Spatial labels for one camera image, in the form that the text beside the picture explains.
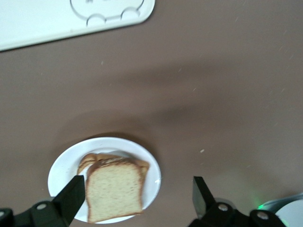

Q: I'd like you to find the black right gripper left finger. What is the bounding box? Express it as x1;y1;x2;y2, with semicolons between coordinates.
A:
13;175;85;227

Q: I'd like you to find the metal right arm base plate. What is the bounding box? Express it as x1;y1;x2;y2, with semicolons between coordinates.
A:
259;192;303;215

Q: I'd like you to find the white round plate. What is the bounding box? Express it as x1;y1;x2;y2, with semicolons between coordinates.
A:
47;137;162;223

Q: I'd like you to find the brown bread slice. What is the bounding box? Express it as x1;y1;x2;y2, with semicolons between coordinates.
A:
78;153;150;190

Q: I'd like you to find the plain bread slice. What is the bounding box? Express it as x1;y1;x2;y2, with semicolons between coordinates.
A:
85;162;145;224

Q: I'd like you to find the cream tray with bear print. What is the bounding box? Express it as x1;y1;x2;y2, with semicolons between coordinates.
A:
0;0;156;52

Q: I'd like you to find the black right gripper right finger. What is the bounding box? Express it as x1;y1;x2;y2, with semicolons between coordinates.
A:
189;176;251;227

